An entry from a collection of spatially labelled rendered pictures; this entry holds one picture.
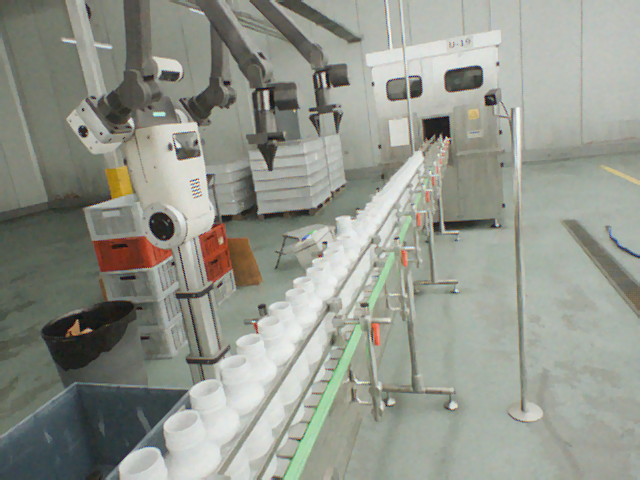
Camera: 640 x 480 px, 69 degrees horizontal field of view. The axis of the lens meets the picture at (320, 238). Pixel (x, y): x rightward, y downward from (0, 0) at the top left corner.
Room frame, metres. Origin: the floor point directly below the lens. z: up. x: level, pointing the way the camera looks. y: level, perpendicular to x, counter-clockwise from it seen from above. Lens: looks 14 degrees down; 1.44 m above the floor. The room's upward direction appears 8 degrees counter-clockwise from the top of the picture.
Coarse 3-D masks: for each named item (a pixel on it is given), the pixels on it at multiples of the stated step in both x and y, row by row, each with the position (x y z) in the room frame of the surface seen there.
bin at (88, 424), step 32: (96, 384) 0.93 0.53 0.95; (32, 416) 0.84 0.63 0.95; (64, 416) 0.90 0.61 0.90; (96, 416) 0.94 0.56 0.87; (128, 416) 0.91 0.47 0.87; (160, 416) 0.88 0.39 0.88; (0, 448) 0.77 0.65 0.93; (32, 448) 0.82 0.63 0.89; (64, 448) 0.88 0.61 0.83; (96, 448) 0.95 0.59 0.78; (128, 448) 0.92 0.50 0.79; (160, 448) 0.74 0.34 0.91
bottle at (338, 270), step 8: (328, 256) 0.95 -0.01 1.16; (336, 256) 0.95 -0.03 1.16; (336, 264) 0.95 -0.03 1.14; (336, 272) 0.94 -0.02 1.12; (344, 272) 0.95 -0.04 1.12; (344, 288) 0.95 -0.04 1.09; (344, 296) 0.94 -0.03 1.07; (344, 304) 0.94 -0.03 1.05; (344, 312) 0.94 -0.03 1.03; (352, 312) 0.96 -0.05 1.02
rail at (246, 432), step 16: (352, 272) 0.99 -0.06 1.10; (368, 272) 1.15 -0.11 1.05; (352, 304) 0.96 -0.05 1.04; (320, 320) 0.75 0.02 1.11; (288, 368) 0.60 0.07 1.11; (320, 368) 0.72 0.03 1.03; (256, 416) 0.49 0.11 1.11; (288, 416) 0.57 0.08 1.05; (240, 448) 0.45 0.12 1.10; (272, 448) 0.51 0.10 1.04; (224, 464) 0.41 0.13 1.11
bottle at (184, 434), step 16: (176, 416) 0.43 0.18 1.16; (192, 416) 0.43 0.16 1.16; (176, 432) 0.40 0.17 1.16; (192, 432) 0.41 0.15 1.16; (176, 448) 0.40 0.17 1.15; (192, 448) 0.40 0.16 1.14; (208, 448) 0.42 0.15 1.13; (176, 464) 0.40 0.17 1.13; (192, 464) 0.40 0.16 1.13; (208, 464) 0.40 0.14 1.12
